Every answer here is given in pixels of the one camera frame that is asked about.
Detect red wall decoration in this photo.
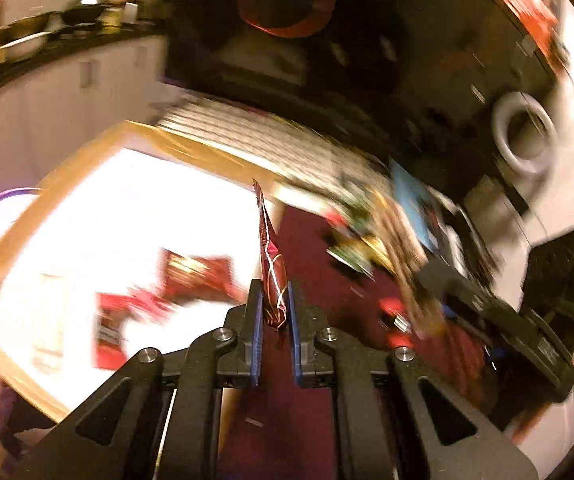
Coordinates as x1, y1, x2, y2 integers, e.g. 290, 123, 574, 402
501, 0, 565, 63

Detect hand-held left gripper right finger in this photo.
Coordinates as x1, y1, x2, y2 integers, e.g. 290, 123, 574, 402
288, 280, 538, 480

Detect white tray with wooden rim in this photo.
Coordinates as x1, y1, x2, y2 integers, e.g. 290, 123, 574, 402
0, 120, 288, 423

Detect beige computer keyboard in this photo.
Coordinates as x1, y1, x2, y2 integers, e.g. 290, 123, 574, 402
156, 97, 392, 197

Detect black kitchen countertop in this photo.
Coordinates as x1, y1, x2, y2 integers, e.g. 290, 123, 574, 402
0, 22, 168, 109

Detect red twisted candy packet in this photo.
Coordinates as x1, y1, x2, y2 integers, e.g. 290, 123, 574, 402
379, 297, 414, 347

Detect white ring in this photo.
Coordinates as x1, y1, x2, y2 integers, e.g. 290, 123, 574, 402
491, 91, 560, 177

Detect large red snack packet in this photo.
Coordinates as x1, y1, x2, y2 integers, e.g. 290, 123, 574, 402
163, 249, 238, 307

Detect white lower kitchen cabinets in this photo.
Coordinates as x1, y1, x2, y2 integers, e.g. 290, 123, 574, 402
0, 35, 168, 206

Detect blue notebook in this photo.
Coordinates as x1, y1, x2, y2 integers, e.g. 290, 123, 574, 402
388, 159, 442, 257

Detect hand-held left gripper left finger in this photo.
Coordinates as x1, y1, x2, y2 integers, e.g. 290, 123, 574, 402
14, 279, 264, 480

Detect green snack packet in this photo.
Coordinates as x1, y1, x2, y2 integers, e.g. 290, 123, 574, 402
327, 237, 392, 281
339, 180, 390, 241

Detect wok with lid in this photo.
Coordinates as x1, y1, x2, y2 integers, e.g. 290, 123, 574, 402
61, 0, 114, 27

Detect white and red snack packet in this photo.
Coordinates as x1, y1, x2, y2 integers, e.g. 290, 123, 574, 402
94, 286, 170, 367

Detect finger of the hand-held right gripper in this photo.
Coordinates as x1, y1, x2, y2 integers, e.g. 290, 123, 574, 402
439, 302, 492, 346
416, 260, 498, 311

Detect large gold snack packet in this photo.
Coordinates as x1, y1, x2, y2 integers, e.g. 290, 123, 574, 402
367, 192, 448, 338

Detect dark red snack packet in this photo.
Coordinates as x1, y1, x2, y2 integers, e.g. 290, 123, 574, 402
251, 179, 288, 332

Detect metal mixing bowl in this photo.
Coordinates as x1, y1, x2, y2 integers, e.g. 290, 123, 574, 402
0, 14, 55, 63

